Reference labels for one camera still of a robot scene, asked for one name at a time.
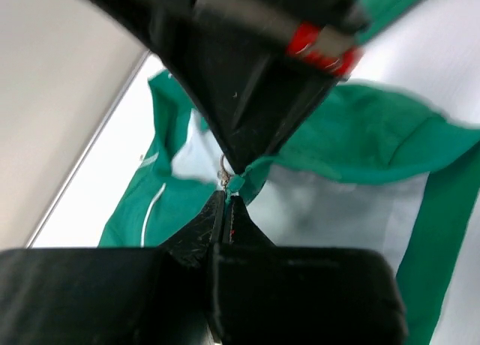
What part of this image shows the green zip jacket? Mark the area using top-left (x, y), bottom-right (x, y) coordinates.
top-left (99, 0), bottom-right (479, 344)

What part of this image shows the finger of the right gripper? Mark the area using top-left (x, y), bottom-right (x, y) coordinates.
top-left (89, 0), bottom-right (369, 173)

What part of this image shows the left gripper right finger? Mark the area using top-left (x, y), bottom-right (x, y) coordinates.
top-left (208, 196), bottom-right (408, 344)

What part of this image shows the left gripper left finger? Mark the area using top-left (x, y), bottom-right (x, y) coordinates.
top-left (1, 191), bottom-right (225, 344)

